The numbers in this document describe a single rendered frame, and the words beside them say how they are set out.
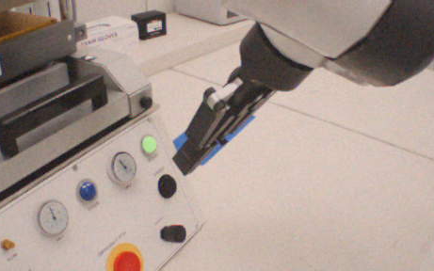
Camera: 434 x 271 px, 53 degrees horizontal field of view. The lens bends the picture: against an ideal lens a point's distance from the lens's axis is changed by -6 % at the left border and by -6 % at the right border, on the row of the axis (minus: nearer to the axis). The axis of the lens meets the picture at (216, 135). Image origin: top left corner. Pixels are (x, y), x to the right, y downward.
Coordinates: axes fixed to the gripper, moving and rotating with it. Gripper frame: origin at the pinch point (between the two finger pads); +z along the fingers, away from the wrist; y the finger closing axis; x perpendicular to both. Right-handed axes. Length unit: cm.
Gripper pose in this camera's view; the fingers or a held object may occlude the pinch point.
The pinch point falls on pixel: (194, 151)
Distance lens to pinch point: 58.7
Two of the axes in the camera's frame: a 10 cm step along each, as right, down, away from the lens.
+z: -4.9, 5.6, 6.6
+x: 5.9, 7.8, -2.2
